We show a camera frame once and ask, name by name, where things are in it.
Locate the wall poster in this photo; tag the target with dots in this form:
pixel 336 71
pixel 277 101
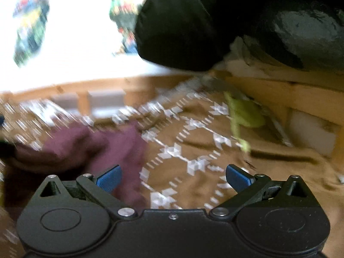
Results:
pixel 125 24
pixel 31 27

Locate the brown patterned blanket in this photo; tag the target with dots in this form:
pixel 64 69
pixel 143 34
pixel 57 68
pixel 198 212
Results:
pixel 204 145

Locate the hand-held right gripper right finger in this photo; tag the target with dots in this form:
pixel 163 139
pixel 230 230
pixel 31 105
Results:
pixel 237 178

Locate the maroon garment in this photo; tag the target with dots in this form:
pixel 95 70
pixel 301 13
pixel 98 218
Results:
pixel 80 150

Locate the green cloth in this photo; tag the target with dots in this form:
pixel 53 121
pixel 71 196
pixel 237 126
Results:
pixel 246 115

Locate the black cloth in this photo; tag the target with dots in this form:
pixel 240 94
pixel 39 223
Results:
pixel 193 24

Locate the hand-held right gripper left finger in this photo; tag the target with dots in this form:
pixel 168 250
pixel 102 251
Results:
pixel 110 178

